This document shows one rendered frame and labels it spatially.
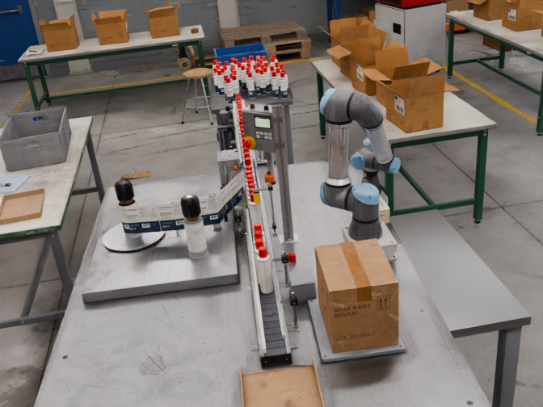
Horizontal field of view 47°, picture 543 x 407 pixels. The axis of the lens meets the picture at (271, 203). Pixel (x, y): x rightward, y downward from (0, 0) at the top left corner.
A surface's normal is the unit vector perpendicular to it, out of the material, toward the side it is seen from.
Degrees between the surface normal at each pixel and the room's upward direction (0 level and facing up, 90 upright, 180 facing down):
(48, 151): 90
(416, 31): 90
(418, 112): 90
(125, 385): 0
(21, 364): 0
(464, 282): 0
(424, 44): 90
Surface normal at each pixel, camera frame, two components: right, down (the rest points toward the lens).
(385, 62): 0.14, 0.18
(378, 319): 0.10, 0.44
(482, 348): -0.09, -0.88
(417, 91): 0.26, 0.57
